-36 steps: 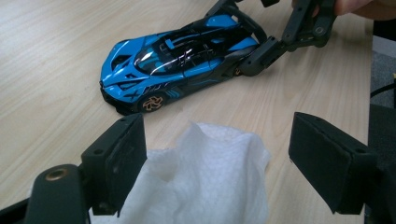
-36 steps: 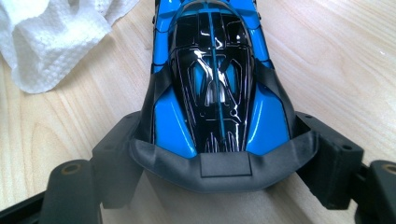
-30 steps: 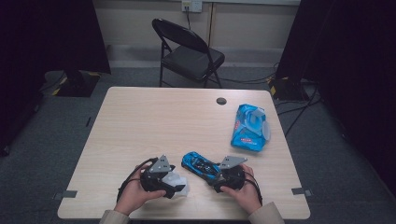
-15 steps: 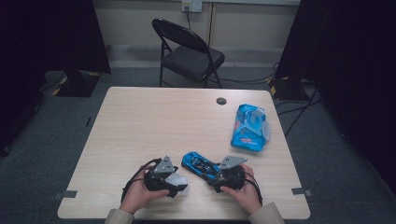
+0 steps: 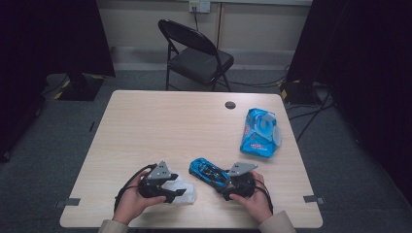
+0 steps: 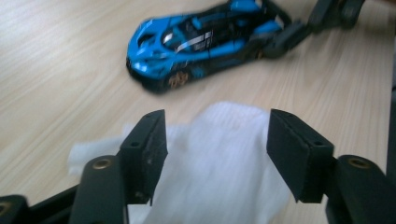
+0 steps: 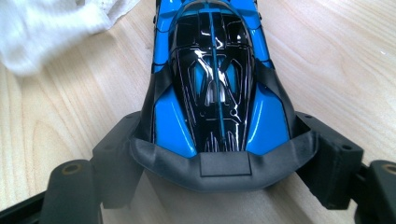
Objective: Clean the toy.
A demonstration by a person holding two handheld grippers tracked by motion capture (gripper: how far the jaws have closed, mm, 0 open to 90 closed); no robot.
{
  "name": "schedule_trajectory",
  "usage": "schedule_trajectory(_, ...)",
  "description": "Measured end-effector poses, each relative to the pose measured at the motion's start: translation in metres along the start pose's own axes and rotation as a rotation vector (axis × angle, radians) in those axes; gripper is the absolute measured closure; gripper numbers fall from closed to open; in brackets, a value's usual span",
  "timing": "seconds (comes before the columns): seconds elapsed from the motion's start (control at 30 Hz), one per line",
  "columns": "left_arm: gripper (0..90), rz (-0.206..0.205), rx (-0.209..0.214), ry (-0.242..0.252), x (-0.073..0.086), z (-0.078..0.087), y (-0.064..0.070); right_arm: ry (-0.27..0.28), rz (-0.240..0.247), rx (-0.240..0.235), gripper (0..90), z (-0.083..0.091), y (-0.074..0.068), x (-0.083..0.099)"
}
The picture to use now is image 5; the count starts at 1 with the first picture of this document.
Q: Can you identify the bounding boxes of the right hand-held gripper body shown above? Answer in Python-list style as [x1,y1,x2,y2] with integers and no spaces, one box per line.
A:
[225,161,259,199]

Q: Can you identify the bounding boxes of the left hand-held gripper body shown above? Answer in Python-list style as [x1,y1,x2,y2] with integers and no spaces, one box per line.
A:
[138,160,180,199]

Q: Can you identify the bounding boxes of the white wet wipe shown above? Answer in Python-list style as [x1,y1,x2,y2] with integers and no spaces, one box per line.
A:
[161,174,197,206]

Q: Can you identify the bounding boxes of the blue toy car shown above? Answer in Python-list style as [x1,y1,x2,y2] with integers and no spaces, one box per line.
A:
[189,157,234,192]

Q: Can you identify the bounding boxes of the blue wet wipes pack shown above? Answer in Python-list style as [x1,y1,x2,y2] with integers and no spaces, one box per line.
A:
[239,107,283,159]

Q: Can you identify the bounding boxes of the person's right hand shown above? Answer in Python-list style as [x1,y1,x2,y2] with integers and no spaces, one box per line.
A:
[228,170,274,224]

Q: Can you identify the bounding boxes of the person's left hand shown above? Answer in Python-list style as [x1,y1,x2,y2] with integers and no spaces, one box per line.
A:
[112,169,167,226]

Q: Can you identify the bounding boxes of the grey tape piece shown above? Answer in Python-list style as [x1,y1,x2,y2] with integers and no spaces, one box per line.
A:
[55,197,82,209]
[303,194,326,206]

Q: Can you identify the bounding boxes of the black stand base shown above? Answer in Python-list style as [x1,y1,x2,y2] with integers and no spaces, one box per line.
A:
[57,72,105,102]
[280,79,323,106]

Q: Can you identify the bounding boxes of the black folding chair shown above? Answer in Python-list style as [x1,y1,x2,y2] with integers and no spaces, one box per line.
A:
[157,18,235,92]

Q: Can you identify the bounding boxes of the dark curtain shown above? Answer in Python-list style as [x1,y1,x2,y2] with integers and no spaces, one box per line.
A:
[286,0,412,206]
[0,0,117,163]

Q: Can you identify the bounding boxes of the left hand-held gripper cable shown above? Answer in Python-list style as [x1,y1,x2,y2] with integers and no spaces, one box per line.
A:
[114,163,158,212]

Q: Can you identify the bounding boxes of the hand-held gripper cable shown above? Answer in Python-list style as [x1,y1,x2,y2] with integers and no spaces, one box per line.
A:
[114,163,158,212]
[254,178,275,215]

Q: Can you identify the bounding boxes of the right hand-held gripper cable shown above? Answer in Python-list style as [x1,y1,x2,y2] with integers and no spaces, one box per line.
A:
[254,178,275,215]

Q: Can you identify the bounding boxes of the black floor cables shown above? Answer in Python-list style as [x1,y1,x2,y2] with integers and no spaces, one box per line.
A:
[226,64,335,144]

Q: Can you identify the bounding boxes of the white wall socket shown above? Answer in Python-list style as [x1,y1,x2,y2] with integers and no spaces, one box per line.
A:
[189,0,212,14]

